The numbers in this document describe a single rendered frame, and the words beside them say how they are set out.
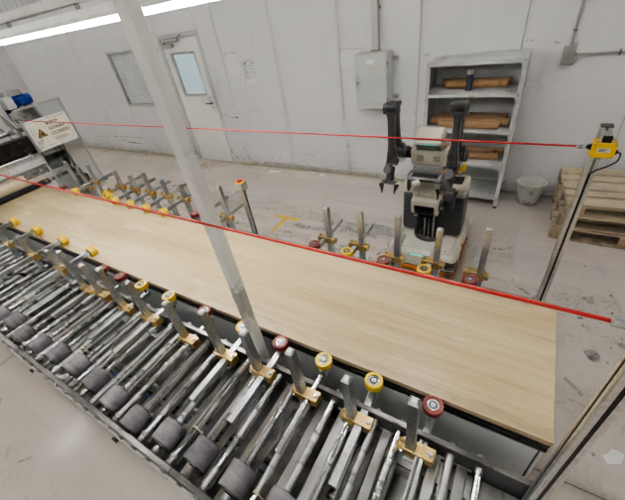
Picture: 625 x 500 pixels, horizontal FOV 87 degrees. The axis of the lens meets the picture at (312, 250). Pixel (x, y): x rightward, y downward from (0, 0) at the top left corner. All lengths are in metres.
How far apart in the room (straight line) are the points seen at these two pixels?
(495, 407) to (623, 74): 3.54
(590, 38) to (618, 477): 3.48
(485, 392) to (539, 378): 0.23
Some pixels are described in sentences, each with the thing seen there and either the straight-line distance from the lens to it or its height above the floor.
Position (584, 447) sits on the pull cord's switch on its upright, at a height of 1.31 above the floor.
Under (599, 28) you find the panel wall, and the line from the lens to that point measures 4.36.
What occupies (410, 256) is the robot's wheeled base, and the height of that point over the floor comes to 0.22.
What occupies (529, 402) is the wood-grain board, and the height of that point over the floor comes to 0.90.
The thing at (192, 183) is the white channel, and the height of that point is 1.80.
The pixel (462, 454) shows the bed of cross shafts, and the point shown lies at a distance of 1.54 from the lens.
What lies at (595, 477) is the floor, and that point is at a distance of 2.64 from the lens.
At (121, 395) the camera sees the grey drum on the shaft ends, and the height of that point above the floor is 0.83.
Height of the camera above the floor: 2.25
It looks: 37 degrees down
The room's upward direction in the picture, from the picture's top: 10 degrees counter-clockwise
